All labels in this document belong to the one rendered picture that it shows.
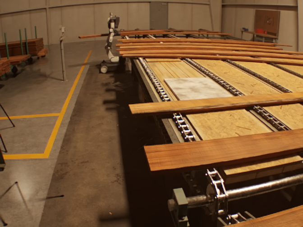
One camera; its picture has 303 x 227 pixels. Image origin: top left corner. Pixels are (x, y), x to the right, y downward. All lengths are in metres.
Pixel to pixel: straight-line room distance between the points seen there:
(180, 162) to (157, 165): 0.10
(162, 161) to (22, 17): 14.07
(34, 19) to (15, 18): 1.17
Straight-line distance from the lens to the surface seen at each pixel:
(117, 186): 2.31
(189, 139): 1.31
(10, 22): 15.05
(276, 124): 1.66
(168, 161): 1.08
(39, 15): 14.48
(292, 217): 0.84
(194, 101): 1.75
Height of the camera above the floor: 1.48
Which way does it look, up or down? 23 degrees down
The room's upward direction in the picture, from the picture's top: straight up
